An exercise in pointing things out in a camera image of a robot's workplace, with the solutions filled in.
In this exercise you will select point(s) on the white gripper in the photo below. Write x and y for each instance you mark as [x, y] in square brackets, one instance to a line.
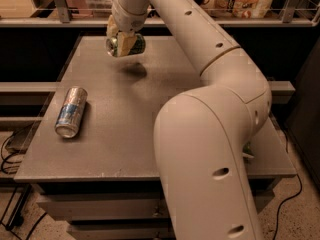
[127, 23]

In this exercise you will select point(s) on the green soda can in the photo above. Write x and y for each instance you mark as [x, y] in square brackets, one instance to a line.
[138, 48]

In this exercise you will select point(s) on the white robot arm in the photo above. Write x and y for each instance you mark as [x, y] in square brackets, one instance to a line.
[199, 134]

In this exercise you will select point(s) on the silver blue energy drink can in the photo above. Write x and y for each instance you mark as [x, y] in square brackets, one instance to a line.
[69, 119]

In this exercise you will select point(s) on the printed snack bag on shelf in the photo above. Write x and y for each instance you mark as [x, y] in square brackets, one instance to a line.
[248, 9]

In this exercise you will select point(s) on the green jalapeno chip bag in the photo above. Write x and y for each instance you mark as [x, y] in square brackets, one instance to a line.
[247, 152]

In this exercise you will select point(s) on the grey metal shelf rail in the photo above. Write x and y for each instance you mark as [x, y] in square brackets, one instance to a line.
[295, 13]

